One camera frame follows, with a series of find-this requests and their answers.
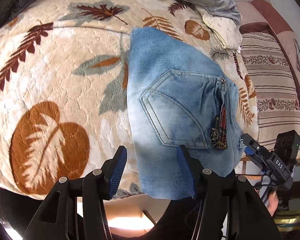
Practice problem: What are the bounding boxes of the light blue denim jeans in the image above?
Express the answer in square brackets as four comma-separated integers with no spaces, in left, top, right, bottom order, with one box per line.
[127,27,243,200]

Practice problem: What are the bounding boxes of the right hand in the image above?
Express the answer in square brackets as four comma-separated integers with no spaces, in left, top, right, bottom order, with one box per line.
[267,191,279,216]

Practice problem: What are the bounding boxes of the striped floral bed cover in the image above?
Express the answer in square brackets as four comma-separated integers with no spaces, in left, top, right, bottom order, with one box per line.
[241,32,300,148]

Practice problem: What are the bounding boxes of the leaf pattern fleece blanket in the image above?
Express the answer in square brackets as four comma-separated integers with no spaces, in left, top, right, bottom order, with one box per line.
[0,0,258,199]

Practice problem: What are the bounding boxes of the white patterned pillow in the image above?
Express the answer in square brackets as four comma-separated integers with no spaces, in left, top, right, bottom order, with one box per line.
[197,8,242,50]

